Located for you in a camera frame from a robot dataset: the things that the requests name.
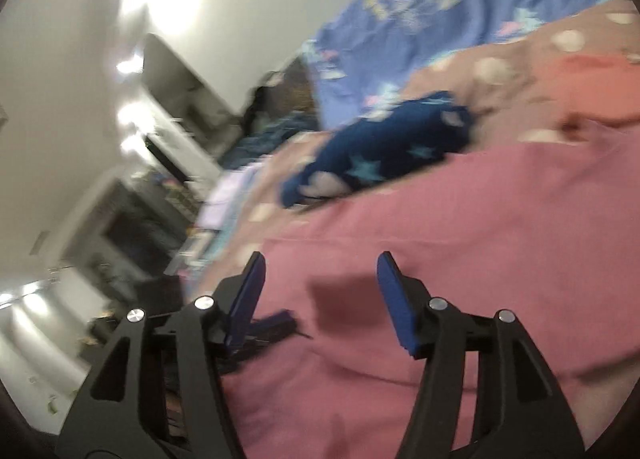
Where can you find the coral folded garment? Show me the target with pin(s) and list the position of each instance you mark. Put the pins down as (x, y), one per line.
(590, 84)

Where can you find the brown polka-dot blanket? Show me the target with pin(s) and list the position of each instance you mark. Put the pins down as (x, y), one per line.
(500, 74)

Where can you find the wall mirror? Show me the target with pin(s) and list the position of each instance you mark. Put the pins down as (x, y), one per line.
(175, 79)

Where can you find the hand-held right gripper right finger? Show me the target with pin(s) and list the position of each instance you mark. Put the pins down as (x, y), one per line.
(397, 304)

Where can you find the navy star-print garment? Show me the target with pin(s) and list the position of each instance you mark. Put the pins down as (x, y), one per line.
(390, 149)

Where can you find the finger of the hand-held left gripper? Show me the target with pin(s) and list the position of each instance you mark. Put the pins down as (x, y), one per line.
(277, 324)

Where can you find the white cloth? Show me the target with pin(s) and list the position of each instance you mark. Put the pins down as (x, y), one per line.
(230, 191)

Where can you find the blue patterned pillow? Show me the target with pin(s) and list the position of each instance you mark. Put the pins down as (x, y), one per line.
(440, 14)

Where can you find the teal knitted blanket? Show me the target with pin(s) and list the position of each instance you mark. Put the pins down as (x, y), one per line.
(280, 131)

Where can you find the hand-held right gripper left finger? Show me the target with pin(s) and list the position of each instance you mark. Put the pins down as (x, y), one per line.
(248, 296)

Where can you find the white vanity table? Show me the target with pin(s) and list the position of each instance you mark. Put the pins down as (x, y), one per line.
(170, 149)

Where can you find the pink garment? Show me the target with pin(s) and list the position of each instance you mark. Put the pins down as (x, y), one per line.
(450, 239)

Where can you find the dark cabinet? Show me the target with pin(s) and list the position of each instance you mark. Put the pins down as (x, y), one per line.
(125, 239)

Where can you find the dark headboard panel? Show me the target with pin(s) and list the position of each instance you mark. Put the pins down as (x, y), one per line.
(290, 86)

